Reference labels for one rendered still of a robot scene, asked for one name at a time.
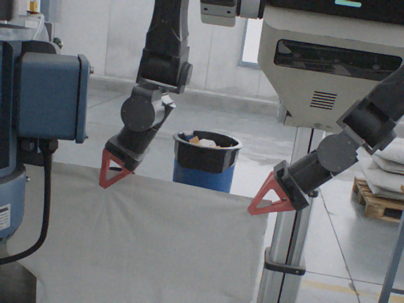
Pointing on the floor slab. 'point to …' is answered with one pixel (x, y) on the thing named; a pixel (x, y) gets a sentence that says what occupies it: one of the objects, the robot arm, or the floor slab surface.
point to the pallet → (375, 202)
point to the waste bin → (205, 160)
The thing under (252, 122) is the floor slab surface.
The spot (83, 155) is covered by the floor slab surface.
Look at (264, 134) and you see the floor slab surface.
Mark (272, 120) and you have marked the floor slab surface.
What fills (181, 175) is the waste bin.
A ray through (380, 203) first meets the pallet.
